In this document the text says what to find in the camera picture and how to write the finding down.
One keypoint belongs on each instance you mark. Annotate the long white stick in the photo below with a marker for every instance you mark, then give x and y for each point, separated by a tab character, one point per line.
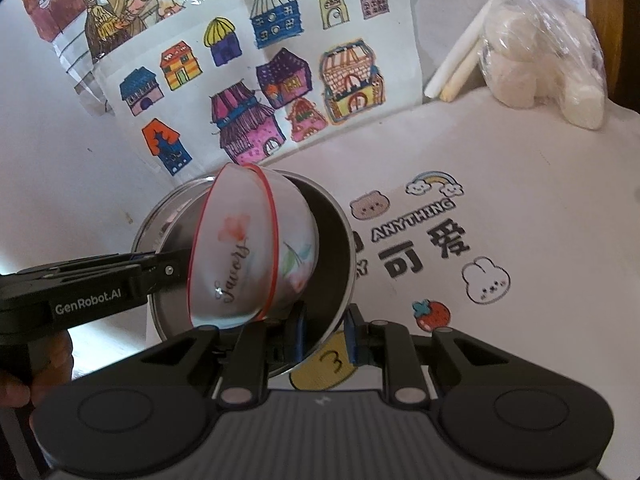
470	35

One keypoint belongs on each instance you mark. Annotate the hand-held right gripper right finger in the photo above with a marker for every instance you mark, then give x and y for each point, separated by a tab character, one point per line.
351	340

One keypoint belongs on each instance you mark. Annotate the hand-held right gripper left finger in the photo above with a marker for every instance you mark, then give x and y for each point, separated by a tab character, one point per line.
300	332

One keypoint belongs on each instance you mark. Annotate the coloured houses drawing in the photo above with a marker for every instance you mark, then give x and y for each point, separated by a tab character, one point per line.
300	35

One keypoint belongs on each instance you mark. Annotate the white printed tablecloth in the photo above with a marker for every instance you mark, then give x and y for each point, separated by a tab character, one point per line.
500	360

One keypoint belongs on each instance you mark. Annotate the person's left hand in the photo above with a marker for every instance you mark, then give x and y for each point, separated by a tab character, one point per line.
15	392

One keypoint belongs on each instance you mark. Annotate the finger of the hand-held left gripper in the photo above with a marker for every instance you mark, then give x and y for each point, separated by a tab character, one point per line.
90	263
167	272

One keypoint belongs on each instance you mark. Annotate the short white stick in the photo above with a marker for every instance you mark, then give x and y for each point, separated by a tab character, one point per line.
462	72

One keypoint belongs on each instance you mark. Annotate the stainless steel bowl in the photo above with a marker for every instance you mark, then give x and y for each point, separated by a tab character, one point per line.
327	260

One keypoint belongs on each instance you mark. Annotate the stainless steel plate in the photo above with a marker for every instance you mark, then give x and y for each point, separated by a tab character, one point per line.
140	240
172	212

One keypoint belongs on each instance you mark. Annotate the white red-rimmed ceramic bowl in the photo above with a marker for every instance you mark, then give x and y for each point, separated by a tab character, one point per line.
240	260

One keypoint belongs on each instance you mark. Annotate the seated child drawing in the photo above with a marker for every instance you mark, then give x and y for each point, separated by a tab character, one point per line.
100	5

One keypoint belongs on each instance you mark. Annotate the plastic bag of white buns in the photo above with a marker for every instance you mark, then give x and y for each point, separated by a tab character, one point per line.
525	60

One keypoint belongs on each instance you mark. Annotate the wooden frame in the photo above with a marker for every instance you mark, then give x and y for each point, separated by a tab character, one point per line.
615	20

